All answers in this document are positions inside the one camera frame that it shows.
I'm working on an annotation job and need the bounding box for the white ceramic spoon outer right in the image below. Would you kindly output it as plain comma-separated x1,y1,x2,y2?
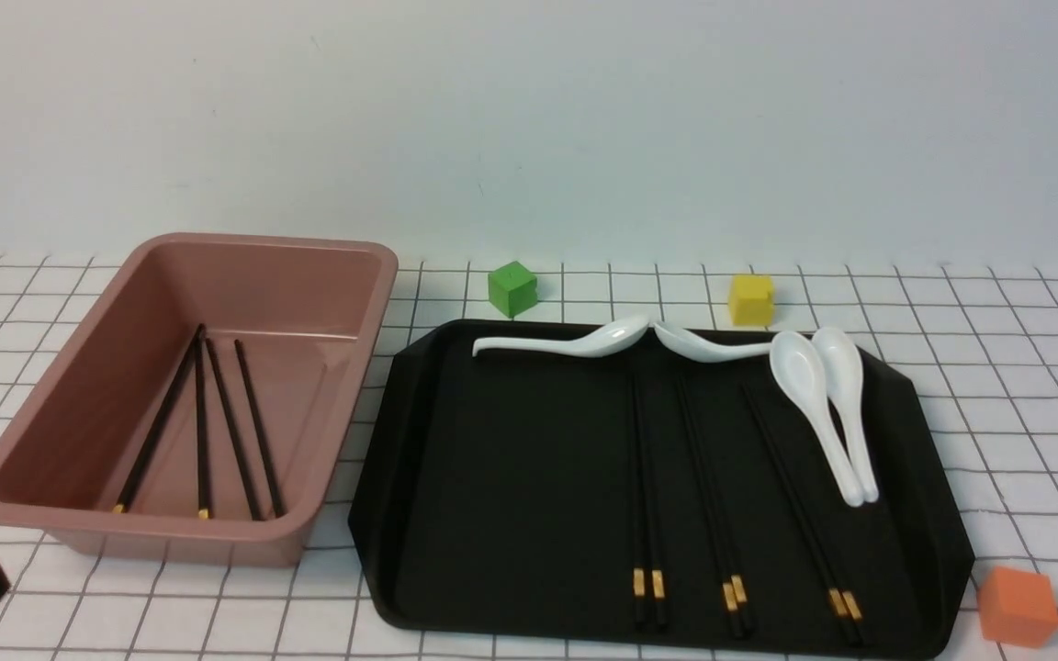
811,327,879,503

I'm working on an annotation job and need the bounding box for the white ceramic spoon far left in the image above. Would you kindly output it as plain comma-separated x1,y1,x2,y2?
471,317,651,357

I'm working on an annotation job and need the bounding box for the green foam cube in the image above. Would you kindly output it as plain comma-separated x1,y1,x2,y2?
487,261,540,319

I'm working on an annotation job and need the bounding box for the black chopstick gold band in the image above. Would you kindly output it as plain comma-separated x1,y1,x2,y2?
232,338,287,519
742,386,867,647
749,386,868,642
626,375,649,631
631,377,670,632
675,375,746,640
112,325,206,513
675,375,756,640
193,325,211,520
203,335,265,521

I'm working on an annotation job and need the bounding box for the white ceramic spoon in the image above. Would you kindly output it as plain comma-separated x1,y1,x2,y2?
769,330,864,507
811,327,879,503
651,319,771,364
471,317,651,357

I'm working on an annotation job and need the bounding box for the white ceramic spoon centre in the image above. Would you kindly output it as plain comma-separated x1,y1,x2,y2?
651,319,771,364

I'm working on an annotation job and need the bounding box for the pink rectangular plastic bin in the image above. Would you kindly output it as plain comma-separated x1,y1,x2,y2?
0,233,399,567

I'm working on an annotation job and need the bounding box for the white ceramic spoon inner right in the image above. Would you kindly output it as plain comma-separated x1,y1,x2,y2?
769,330,864,507

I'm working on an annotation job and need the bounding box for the black plastic serving tray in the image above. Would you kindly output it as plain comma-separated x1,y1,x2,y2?
348,319,975,658

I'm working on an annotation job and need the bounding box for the orange foam cube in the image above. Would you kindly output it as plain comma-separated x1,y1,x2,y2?
977,567,1058,648

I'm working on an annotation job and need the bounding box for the yellow foam cube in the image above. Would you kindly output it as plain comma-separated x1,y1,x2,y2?
727,274,776,327

